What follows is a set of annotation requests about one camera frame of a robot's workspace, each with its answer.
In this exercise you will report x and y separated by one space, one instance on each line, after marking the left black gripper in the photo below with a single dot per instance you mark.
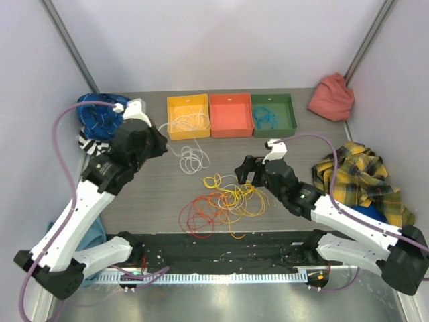
160 141

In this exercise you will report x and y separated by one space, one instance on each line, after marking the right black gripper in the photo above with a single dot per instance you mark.
249 165

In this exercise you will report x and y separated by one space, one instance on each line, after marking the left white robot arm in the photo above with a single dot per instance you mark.
55 262

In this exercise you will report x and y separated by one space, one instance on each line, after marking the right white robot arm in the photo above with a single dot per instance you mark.
398 255

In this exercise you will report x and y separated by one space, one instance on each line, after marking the black white striped cloth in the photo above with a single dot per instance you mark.
91 146

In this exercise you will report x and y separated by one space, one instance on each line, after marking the blue plaid cloth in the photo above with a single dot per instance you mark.
100 121

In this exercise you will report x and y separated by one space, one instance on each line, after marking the red plastic bin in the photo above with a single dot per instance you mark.
231 115

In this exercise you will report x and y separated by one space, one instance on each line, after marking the yellow plastic bin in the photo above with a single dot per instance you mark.
188 117

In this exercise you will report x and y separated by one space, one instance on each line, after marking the green plastic bin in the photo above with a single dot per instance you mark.
273 115

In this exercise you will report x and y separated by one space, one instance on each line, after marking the teal cloth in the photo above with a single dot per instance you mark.
95 236

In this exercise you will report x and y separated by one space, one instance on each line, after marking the pink cloth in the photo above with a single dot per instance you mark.
332 99

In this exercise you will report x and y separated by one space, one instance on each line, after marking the yellow plaid shirt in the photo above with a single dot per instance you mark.
361 179

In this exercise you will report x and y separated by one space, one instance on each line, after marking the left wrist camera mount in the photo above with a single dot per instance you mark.
134 109

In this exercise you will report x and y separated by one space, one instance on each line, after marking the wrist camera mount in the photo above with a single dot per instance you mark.
277 150
134 109

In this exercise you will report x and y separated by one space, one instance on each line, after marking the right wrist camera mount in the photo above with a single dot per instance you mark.
277 150

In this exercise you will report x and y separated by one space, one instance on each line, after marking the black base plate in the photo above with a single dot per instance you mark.
261 252

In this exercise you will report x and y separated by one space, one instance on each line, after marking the white slotted cable duct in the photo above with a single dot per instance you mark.
117 277

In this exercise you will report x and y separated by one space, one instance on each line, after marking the left aluminium frame post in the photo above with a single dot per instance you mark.
69 44

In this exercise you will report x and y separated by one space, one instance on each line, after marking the aluminium frame post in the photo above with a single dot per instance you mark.
376 26
69 44

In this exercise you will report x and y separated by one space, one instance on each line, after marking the right aluminium frame post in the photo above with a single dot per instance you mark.
376 26

